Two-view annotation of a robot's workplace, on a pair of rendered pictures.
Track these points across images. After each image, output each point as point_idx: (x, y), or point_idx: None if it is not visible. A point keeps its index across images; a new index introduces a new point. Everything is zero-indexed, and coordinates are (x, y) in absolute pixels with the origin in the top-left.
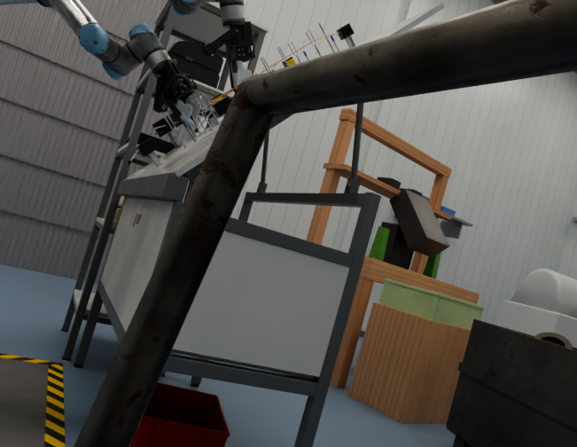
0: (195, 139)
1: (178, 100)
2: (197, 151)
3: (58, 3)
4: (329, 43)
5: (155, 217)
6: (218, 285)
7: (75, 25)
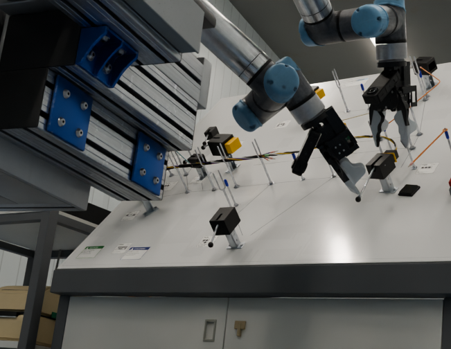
0: (204, 201)
1: (343, 160)
2: (394, 228)
3: (214, 29)
4: (420, 79)
5: (354, 323)
6: None
7: (250, 61)
